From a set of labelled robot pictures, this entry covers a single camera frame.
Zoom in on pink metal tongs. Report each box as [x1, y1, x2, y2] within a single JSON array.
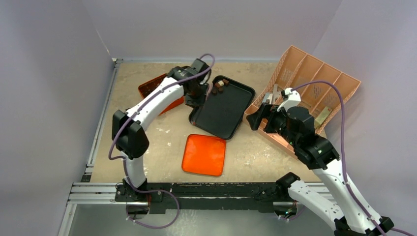
[[189, 84, 212, 125]]

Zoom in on orange box lid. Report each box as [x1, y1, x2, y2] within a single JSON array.
[[181, 134, 226, 177]]

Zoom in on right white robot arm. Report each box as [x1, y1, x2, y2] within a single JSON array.
[[246, 103, 394, 236]]

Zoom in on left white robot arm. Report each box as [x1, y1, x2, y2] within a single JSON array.
[[108, 59, 212, 201]]

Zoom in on orange chocolate box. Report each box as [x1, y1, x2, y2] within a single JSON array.
[[138, 74, 184, 116]]

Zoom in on light blue stapler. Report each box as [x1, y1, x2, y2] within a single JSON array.
[[262, 92, 273, 104]]

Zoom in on black tray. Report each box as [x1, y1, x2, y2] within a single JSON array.
[[188, 75, 255, 140]]

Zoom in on staple box in organizer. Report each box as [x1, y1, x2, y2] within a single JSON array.
[[314, 106, 332, 128]]

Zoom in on pink desk organizer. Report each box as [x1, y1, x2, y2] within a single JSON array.
[[242, 45, 361, 160]]

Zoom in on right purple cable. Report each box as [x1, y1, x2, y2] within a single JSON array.
[[278, 80, 417, 236]]

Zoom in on purple cable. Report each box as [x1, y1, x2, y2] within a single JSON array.
[[278, 80, 417, 236], [108, 53, 216, 230]]

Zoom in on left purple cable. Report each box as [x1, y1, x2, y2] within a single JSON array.
[[108, 53, 216, 230]]

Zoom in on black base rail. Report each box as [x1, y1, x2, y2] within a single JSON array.
[[115, 172, 300, 214]]

